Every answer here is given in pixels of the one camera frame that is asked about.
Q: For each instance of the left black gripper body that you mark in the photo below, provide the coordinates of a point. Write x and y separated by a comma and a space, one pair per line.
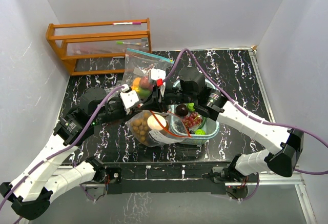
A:
113, 112

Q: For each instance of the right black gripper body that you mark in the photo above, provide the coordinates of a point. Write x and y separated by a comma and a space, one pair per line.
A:
178, 97

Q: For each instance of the green yellow mango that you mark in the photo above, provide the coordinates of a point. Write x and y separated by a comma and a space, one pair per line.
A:
143, 93

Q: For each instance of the white round bun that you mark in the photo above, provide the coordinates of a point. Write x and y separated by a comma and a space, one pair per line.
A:
157, 122

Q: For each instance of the orange-zipper clear bag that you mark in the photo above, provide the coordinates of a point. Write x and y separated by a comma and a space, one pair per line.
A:
163, 137

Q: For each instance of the longan bunch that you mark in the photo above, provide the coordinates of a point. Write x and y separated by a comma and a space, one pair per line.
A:
140, 127

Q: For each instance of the light blue plastic basket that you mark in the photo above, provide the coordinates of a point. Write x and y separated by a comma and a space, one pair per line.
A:
211, 128

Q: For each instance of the blue-zipper clear bag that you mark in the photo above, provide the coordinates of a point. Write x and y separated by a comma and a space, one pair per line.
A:
139, 64

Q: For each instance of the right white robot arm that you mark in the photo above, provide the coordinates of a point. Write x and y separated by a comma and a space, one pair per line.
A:
282, 146

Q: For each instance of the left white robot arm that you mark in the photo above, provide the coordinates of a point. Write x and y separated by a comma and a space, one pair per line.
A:
36, 188

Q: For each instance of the red grape bunch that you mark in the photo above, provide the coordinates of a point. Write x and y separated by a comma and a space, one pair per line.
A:
192, 120

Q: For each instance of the dark grape bunch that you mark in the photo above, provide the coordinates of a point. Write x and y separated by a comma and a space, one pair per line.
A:
179, 127

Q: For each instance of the green cucumber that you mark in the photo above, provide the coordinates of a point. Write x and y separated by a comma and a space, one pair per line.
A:
204, 120

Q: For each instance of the green lime fruit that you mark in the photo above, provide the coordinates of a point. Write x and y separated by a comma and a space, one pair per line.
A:
200, 132

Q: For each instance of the green marker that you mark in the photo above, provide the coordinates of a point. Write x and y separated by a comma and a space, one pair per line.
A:
127, 43

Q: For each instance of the orange wooden shelf rack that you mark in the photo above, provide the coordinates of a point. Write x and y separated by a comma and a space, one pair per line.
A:
77, 41

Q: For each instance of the pink white marker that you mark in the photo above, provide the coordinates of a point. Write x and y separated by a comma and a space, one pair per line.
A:
127, 23

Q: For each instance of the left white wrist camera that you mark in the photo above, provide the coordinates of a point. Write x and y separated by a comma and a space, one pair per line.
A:
129, 97

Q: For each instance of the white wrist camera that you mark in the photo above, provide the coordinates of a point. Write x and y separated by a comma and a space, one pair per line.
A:
158, 76
129, 97

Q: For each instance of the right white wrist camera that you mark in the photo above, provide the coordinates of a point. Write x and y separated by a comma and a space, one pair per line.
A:
158, 76

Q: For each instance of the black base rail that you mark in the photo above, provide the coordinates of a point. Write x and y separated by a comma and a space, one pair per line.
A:
172, 177

